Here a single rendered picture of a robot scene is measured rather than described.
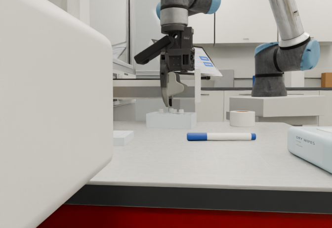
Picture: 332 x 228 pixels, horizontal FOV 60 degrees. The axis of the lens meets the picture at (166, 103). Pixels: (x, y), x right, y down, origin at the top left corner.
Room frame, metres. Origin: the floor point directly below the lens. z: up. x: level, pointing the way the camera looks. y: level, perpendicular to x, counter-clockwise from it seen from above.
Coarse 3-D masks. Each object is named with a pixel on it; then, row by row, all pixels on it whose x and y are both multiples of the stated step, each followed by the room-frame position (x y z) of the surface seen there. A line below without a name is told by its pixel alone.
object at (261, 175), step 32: (128, 128) 0.76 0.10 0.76; (160, 128) 0.76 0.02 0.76; (224, 128) 0.76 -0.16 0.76; (256, 128) 0.76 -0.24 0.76; (288, 128) 0.76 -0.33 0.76; (128, 160) 0.41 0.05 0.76; (160, 160) 0.41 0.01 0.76; (192, 160) 0.41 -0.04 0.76; (224, 160) 0.41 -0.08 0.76; (256, 160) 0.41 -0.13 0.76; (288, 160) 0.41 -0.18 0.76; (96, 192) 0.32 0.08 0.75; (128, 192) 0.32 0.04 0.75; (160, 192) 0.31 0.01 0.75; (192, 192) 0.31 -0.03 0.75; (224, 192) 0.31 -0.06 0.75; (256, 192) 0.30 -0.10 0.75; (288, 192) 0.30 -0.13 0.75; (320, 192) 0.30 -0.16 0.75; (64, 224) 0.33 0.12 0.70; (96, 224) 0.33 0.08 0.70; (128, 224) 0.33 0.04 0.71; (160, 224) 0.32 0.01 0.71; (192, 224) 0.32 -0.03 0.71; (224, 224) 0.32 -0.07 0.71; (256, 224) 0.31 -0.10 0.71; (288, 224) 0.31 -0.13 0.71; (320, 224) 0.31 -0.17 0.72
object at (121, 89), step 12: (120, 84) 0.92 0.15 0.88; (132, 84) 0.92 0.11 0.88; (144, 84) 0.92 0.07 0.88; (156, 84) 0.91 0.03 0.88; (192, 84) 0.90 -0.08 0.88; (120, 96) 0.92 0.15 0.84; (132, 96) 0.92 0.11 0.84; (144, 96) 0.91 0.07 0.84; (156, 96) 0.91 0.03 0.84; (180, 96) 0.90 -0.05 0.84; (192, 96) 0.90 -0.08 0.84
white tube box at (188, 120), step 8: (152, 112) 0.82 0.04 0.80; (168, 112) 0.84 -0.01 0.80; (184, 112) 0.83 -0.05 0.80; (192, 112) 0.82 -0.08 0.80; (152, 120) 0.77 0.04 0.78; (160, 120) 0.76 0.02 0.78; (168, 120) 0.76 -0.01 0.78; (176, 120) 0.75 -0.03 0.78; (184, 120) 0.74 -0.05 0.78; (192, 120) 0.76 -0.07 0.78; (168, 128) 0.76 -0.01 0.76; (176, 128) 0.75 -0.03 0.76; (184, 128) 0.74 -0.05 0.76; (192, 128) 0.76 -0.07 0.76
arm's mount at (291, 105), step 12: (240, 96) 1.34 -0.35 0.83; (288, 96) 1.18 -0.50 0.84; (300, 96) 1.14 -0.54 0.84; (312, 96) 1.14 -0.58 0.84; (324, 96) 1.15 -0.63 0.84; (240, 108) 1.25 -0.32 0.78; (252, 108) 1.15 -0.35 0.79; (264, 108) 1.08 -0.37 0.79; (276, 108) 1.10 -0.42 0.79; (288, 108) 1.11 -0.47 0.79; (300, 108) 1.12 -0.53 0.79; (312, 108) 1.14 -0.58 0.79; (324, 108) 1.15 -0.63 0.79
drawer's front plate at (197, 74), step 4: (196, 72) 0.88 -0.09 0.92; (200, 72) 0.88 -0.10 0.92; (196, 76) 0.88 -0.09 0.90; (200, 76) 0.88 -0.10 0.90; (196, 80) 0.88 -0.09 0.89; (200, 80) 0.88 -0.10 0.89; (196, 84) 0.88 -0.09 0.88; (200, 84) 0.88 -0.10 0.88; (196, 88) 0.88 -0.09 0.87; (200, 88) 0.88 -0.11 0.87; (196, 92) 0.88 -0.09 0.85; (200, 92) 0.88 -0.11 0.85; (196, 96) 0.88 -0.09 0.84; (200, 96) 0.88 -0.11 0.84; (196, 100) 0.88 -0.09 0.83; (200, 100) 0.88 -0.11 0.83
